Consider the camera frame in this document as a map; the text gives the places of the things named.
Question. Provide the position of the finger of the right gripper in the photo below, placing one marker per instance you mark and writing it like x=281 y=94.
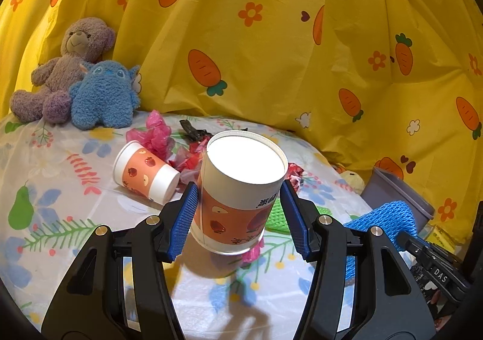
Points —
x=417 y=247

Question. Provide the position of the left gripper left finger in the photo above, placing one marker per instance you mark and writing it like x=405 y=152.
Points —
x=89 y=302

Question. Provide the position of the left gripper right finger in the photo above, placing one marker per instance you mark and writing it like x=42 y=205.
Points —
x=388 y=303

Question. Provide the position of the blue foam net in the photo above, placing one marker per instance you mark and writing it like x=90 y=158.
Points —
x=392 y=217

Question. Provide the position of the green foam net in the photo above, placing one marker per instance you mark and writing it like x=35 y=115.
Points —
x=276 y=221

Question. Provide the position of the orange paper cup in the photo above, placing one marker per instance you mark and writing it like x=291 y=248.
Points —
x=240 y=177
x=140 y=171

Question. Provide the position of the black mickey print bag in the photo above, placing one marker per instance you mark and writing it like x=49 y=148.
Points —
x=433 y=296

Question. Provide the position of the grey plastic bin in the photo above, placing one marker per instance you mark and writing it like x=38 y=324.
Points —
x=384 y=187

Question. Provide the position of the yellow plush toy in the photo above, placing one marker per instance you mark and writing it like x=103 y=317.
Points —
x=348 y=180

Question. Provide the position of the red crumpled wrapper right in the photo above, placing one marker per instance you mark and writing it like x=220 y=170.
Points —
x=295 y=175

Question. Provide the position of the red crumpled wrapper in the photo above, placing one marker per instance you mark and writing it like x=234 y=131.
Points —
x=295 y=175
x=188 y=161

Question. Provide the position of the lying orange paper cup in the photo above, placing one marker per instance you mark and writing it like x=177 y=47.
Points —
x=140 y=171

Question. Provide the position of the pink plastic bag front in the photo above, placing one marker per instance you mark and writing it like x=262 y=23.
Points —
x=253 y=254

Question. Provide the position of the pink plastic bag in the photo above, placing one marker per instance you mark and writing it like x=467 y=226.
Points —
x=253 y=254
x=156 y=137

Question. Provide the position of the red crumpled wrapper left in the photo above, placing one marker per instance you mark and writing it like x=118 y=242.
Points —
x=188 y=161

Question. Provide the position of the pink plastic bag back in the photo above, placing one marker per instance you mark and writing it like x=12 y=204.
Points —
x=156 y=137

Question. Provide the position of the yellow carrot print curtain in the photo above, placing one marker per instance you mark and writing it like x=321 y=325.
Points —
x=394 y=84

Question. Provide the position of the black wrapper at back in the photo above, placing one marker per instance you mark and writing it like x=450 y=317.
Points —
x=192 y=133

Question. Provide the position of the blue plush monster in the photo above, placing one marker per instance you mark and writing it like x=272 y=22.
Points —
x=104 y=96

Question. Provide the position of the purple teddy bear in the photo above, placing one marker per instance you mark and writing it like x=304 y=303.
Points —
x=84 y=42

